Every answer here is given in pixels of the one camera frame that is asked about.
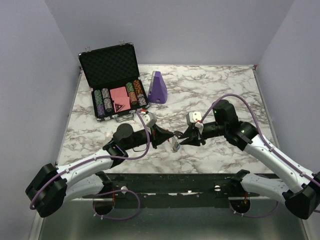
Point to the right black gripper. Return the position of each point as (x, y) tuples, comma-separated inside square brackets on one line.
[(194, 135)]

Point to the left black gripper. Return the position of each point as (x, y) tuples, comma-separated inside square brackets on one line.
[(158, 135)]

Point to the metal key organizer red handle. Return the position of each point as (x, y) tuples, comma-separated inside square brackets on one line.
[(174, 144)]

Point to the key with black tag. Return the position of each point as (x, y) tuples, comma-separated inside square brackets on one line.
[(177, 134)]

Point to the blue tagged key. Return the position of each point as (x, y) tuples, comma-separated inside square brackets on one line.
[(177, 146)]

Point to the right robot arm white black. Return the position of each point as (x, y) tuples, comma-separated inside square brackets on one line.
[(298, 188)]

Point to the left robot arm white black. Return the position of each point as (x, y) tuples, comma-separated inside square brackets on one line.
[(48, 189)]

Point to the purple metronome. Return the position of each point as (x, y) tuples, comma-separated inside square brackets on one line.
[(157, 92)]

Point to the pink playing card deck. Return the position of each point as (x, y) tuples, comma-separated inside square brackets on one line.
[(119, 95)]

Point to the black poker chip case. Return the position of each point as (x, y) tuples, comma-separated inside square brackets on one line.
[(111, 68)]

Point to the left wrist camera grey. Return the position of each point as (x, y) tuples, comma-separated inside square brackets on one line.
[(149, 119)]

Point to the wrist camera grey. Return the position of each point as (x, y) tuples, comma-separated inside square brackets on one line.
[(149, 119), (194, 118)]

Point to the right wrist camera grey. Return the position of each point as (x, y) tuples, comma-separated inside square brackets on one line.
[(194, 118)]

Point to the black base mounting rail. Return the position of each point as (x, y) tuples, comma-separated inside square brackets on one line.
[(162, 191)]

